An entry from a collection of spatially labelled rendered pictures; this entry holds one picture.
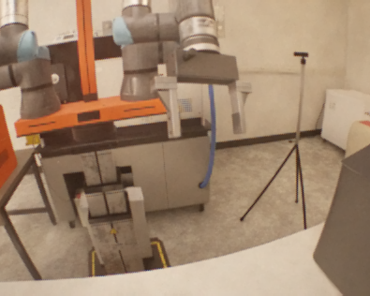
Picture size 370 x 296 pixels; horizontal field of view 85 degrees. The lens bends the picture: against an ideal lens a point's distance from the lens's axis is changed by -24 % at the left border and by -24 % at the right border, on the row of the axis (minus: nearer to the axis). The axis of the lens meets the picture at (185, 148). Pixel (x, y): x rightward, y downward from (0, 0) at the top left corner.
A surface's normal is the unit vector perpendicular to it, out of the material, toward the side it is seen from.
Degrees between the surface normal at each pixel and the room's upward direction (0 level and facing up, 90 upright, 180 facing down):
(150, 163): 90
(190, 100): 90
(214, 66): 67
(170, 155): 90
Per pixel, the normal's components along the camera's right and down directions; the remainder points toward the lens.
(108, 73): 0.24, 0.38
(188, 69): 0.40, -0.05
